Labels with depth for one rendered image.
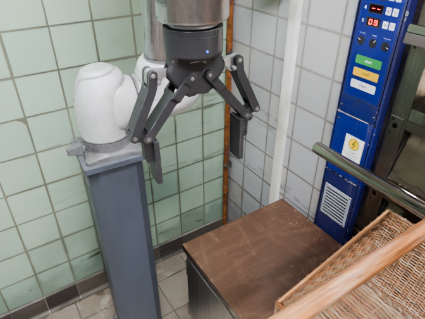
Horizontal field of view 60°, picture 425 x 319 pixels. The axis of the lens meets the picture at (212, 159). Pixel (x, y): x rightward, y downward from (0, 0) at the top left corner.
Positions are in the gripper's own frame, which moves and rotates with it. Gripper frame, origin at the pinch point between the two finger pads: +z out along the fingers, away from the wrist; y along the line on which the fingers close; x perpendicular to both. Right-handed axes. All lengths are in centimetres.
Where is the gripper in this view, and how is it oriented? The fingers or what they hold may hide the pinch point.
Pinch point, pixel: (198, 160)
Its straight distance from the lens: 56.8
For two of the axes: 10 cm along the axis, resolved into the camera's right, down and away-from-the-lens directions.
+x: 4.7, 4.8, -7.4
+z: 0.1, 8.4, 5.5
